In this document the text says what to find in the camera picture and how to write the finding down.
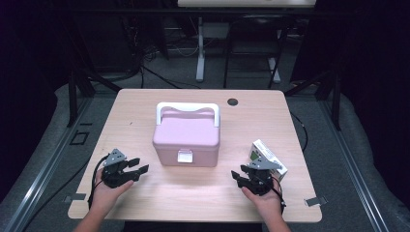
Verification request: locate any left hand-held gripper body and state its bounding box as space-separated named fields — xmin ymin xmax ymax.
xmin=101 ymin=148 xmax=141 ymax=189

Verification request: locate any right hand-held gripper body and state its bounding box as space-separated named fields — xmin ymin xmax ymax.
xmin=240 ymin=158 xmax=281 ymax=196

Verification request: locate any white medicine box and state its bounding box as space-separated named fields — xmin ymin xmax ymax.
xmin=249 ymin=138 xmax=288 ymax=182

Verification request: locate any pink storage box white handle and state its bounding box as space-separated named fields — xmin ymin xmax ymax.
xmin=152 ymin=101 xmax=221 ymax=168

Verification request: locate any person's left hand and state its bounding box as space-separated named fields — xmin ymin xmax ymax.
xmin=91 ymin=167 xmax=134 ymax=213

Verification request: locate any person's right hand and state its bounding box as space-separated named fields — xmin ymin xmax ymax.
xmin=241 ymin=179 xmax=283 ymax=219

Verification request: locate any grey tape strip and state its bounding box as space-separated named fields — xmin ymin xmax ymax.
xmin=63 ymin=192 xmax=87 ymax=204
xmin=304 ymin=195 xmax=329 ymax=208

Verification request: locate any black metal stand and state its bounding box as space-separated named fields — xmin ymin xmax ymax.
xmin=284 ymin=68 xmax=343 ymax=131
xmin=65 ymin=69 xmax=123 ymax=129

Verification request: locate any white desk leg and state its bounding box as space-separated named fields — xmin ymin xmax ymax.
xmin=195 ymin=16 xmax=206 ymax=83
xmin=268 ymin=57 xmax=281 ymax=84

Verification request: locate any black chair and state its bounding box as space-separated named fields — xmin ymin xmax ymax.
xmin=222 ymin=14 xmax=290 ymax=90

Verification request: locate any white desk top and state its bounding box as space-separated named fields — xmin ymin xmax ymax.
xmin=177 ymin=0 xmax=317 ymax=9

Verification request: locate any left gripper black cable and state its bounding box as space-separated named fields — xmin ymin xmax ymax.
xmin=87 ymin=154 xmax=111 ymax=211

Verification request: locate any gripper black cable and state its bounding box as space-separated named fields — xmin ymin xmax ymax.
xmin=270 ymin=175 xmax=287 ymax=215
xmin=87 ymin=154 xmax=111 ymax=211

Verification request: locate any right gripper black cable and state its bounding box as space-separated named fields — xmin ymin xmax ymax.
xmin=270 ymin=175 xmax=287 ymax=215

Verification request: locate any black cable beside table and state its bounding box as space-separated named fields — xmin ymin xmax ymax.
xmin=289 ymin=110 xmax=309 ymax=153

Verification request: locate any metal floor rail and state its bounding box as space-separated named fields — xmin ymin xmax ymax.
xmin=318 ymin=99 xmax=392 ymax=232
xmin=0 ymin=96 xmax=95 ymax=232

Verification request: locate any black floor cable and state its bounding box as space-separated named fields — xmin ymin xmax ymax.
xmin=140 ymin=65 xmax=202 ymax=90

